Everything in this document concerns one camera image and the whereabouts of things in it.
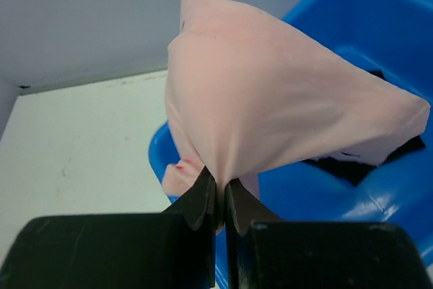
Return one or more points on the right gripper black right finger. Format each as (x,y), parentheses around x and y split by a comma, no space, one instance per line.
(266,251)

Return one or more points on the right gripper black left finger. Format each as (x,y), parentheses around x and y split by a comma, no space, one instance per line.
(171,249)

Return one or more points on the pink bra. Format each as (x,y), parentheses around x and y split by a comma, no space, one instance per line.
(247,93)

